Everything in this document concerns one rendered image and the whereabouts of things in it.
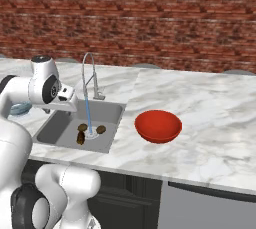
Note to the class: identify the grey steel sink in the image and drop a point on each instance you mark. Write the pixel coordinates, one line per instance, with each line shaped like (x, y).
(63, 129)

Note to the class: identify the grey dishwasher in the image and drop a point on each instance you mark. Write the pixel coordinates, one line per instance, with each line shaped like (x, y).
(206, 211)

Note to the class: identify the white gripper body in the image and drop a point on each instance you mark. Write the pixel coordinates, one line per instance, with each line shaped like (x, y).
(70, 103)

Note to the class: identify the pale blue bowl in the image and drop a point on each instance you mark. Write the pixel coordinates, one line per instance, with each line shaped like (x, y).
(20, 108)

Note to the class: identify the grey stool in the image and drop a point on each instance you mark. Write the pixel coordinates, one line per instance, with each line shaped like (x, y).
(146, 65)
(66, 60)
(239, 72)

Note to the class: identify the blue water stream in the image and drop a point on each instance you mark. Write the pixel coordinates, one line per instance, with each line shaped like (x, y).
(88, 116)

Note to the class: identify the dark cabinet run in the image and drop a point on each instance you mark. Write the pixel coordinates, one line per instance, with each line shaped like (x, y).
(126, 199)

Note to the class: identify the red bowl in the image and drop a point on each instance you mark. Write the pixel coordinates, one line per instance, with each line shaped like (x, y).
(158, 128)

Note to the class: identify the brown kiwi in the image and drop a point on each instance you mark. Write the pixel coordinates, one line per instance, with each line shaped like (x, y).
(101, 129)
(82, 127)

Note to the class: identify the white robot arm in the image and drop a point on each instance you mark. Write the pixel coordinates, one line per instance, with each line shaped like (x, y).
(13, 146)

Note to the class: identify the brown sweet potato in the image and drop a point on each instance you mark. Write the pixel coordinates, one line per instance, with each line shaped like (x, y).
(80, 138)

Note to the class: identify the silver sink faucet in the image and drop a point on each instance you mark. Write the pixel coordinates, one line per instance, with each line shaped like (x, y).
(95, 83)

